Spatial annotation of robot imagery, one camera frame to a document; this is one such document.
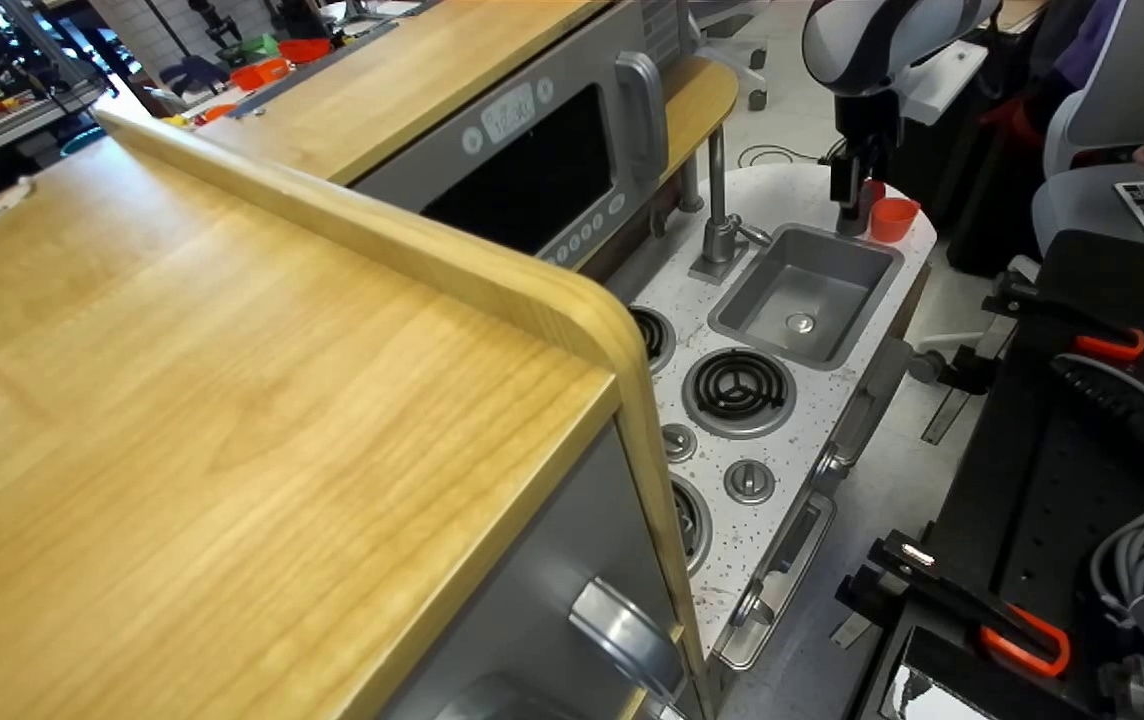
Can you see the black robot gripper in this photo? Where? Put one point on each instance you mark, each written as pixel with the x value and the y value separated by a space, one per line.
pixel 869 135

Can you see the office chair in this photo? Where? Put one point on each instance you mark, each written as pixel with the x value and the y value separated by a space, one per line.
pixel 1094 178

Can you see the orange measuring cup with handle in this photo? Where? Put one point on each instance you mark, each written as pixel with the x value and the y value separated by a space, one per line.
pixel 888 213

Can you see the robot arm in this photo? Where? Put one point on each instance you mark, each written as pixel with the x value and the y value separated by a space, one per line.
pixel 858 50

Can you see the wooden toy kitchen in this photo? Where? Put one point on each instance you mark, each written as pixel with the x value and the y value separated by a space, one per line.
pixel 260 436

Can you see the black breadboard table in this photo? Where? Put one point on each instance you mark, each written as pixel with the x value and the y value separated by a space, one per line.
pixel 1043 512

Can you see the toy oven door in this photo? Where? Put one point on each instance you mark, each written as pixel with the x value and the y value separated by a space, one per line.
pixel 575 620

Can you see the silver toy sink basin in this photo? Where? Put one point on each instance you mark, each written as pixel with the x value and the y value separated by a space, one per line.
pixel 806 299

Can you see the orange handled clamp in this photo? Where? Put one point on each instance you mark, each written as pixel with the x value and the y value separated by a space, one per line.
pixel 904 572
pixel 1098 339

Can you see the silver toy faucet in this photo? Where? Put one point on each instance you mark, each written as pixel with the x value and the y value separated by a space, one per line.
pixel 725 234

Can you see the toy microwave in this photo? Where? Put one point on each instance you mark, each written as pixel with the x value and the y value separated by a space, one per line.
pixel 552 158

